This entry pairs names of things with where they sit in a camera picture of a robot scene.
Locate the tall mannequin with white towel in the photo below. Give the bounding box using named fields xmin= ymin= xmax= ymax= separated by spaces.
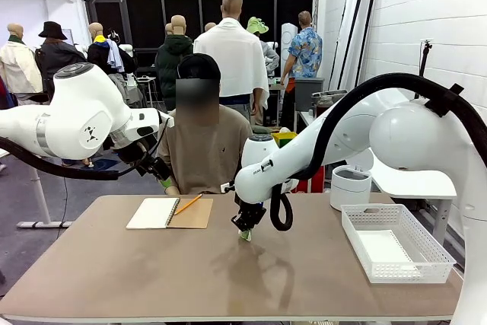
xmin=193 ymin=0 xmax=271 ymax=123

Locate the mannequin with black hat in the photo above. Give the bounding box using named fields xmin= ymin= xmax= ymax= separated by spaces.
xmin=35 ymin=21 xmax=88 ymax=102

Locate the mannequin with yellow collar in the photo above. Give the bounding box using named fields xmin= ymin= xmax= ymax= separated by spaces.
xmin=87 ymin=22 xmax=137 ymax=107

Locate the mannequin in cream jacket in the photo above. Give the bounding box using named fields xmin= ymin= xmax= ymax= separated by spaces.
xmin=0 ymin=23 xmax=43 ymax=94

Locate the black tripod stand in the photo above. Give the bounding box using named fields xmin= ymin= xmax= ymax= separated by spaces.
xmin=413 ymin=38 xmax=435 ymax=100

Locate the mannequin with green hat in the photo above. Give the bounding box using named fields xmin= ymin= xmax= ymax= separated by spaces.
xmin=246 ymin=16 xmax=281 ymax=77

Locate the person in beige sweater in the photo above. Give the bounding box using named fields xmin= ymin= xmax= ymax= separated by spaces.
xmin=157 ymin=53 xmax=253 ymax=196

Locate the gray storage bin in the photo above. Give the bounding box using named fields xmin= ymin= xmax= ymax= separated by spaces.
xmin=294 ymin=77 xmax=325 ymax=113

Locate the mannequin in dark puffer jacket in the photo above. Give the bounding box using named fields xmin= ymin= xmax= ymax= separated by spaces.
xmin=154 ymin=14 xmax=195 ymax=112

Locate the black framed white panel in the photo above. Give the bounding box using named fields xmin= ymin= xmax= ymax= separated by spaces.
xmin=328 ymin=0 xmax=380 ymax=92

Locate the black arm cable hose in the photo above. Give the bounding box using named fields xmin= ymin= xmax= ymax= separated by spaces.
xmin=269 ymin=72 xmax=487 ymax=233
xmin=0 ymin=136 xmax=170 ymax=182

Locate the yellow green box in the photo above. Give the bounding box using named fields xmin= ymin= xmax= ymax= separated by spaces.
xmin=271 ymin=131 xmax=298 ymax=149

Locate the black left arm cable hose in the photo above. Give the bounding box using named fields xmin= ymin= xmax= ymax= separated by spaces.
xmin=0 ymin=136 xmax=170 ymax=182

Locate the white desk leg with foot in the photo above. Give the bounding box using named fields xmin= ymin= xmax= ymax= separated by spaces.
xmin=16 ymin=164 xmax=74 ymax=229

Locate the yellow pencil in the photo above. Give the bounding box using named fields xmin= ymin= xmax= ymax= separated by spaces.
xmin=173 ymin=193 xmax=204 ymax=216

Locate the black cap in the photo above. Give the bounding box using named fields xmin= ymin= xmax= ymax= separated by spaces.
xmin=177 ymin=53 xmax=222 ymax=81

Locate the white perforated plastic basket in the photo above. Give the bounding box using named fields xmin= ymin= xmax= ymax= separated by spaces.
xmin=340 ymin=203 xmax=457 ymax=285

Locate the spiral notebook with kraft cover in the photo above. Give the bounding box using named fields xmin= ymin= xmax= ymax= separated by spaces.
xmin=126 ymin=197 xmax=215 ymax=231

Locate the white round trash bin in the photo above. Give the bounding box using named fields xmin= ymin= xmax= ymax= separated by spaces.
xmin=329 ymin=164 xmax=373 ymax=212

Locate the white side table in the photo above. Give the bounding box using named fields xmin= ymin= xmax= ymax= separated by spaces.
xmin=344 ymin=148 xmax=458 ymax=247

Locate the white tower appliance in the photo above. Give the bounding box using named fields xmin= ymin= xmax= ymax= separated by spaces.
xmin=281 ymin=23 xmax=298 ymax=60

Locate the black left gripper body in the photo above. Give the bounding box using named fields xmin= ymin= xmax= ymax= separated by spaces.
xmin=133 ymin=154 xmax=172 ymax=182

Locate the red box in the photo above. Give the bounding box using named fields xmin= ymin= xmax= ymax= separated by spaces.
xmin=295 ymin=166 xmax=326 ymax=194

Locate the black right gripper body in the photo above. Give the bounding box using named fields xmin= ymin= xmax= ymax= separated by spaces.
xmin=231 ymin=201 xmax=267 ymax=233

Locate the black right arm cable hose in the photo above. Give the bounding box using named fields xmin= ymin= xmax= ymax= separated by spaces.
xmin=269 ymin=72 xmax=487 ymax=233

